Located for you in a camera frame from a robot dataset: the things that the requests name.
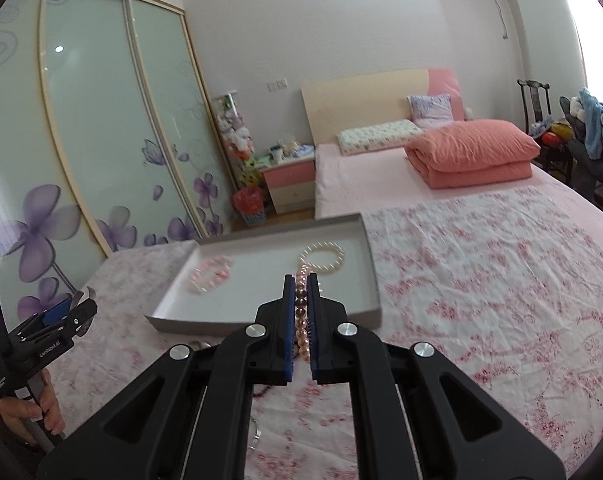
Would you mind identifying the red waste basket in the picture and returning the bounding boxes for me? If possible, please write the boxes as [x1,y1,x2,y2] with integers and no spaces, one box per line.
[231,186,267,227]

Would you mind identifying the pink and cream nightstand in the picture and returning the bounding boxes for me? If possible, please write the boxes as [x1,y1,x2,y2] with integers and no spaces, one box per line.
[258,152,316,215]

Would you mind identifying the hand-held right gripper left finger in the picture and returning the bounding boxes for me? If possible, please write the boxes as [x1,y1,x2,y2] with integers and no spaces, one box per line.
[36,274,296,480]

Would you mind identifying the grey cardboard tray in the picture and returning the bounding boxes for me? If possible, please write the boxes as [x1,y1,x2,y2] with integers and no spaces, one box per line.
[144,213,383,336]

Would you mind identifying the pale pink bead bracelet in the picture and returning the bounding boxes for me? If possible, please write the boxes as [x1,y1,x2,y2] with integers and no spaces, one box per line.
[185,255,234,295]

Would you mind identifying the purple pillow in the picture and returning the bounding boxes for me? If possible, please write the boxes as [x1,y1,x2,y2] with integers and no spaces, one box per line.
[407,93,455,128]

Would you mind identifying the pink pearl bracelet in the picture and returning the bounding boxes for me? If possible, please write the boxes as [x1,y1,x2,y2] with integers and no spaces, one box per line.
[292,265,316,363]

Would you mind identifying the colourful toys on chair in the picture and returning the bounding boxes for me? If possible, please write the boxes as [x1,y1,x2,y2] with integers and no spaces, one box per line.
[531,120,575,146]

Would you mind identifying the folded coral quilt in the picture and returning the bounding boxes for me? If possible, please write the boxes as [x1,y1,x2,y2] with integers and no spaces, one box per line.
[405,119,541,190]

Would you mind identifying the dark wooden chair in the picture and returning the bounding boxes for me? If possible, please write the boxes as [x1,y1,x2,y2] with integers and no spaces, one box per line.
[516,79,577,186]

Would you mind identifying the person's left hand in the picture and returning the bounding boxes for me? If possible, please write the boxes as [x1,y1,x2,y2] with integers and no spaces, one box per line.
[0,370,67,445]

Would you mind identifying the sliding-door wardrobe with purple flowers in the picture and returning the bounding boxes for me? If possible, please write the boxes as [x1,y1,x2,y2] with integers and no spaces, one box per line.
[0,0,237,356]

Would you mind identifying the grey office chair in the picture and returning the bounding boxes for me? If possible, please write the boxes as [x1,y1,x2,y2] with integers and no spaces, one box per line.
[559,95,603,201]

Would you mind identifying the cream and pink headboard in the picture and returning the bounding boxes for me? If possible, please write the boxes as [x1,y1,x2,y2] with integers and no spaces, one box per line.
[300,67,466,147]

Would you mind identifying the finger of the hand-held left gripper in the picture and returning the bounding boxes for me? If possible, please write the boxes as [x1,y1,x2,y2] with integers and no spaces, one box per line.
[18,296,82,333]
[61,287,100,338]

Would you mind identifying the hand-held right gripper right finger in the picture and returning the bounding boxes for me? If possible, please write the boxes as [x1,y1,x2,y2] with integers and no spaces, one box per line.
[309,274,567,480]

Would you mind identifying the bed with pink sheet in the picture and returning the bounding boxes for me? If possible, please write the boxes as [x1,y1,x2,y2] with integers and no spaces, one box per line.
[314,140,603,221]

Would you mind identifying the blue plush garment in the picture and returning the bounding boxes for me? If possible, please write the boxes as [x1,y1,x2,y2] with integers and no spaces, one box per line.
[579,87,603,171]

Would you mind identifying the floral pillow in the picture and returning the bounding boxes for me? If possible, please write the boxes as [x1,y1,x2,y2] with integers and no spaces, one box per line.
[336,119,423,156]

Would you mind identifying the white pearl bracelet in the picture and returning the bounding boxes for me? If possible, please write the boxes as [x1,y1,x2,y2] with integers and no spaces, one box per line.
[299,242,345,276]

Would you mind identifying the hanging plush toy rack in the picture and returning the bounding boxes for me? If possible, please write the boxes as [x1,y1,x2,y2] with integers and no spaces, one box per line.
[212,91,262,191]

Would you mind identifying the pink floral bedspread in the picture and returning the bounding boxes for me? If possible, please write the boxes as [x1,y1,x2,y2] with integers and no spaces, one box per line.
[46,185,603,480]

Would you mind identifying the air conditioner cable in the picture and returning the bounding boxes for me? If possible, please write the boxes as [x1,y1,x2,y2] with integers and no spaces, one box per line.
[489,0,509,41]

